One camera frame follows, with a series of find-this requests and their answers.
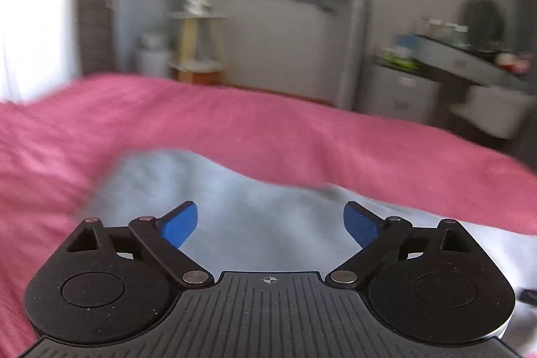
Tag grey knit pants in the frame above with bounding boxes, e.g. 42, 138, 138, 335
79, 147, 537, 358

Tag pink ribbed bed blanket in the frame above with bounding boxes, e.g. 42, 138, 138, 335
1, 74, 536, 357

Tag grey bedside cabinet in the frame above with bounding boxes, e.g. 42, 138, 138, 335
365, 65, 441, 124

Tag white fluffy chair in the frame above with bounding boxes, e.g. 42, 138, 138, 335
450, 85, 536, 140

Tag white waste bin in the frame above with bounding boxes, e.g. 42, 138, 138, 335
135, 33, 171, 78

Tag round side table wooden legs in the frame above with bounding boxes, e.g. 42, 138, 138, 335
166, 10, 229, 86

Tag white vanity desk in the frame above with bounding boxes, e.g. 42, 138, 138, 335
414, 36, 530, 92

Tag white refrigerator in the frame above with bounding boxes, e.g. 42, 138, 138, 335
214, 0, 371, 110

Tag round black mirror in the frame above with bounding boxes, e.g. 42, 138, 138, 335
459, 0, 505, 52

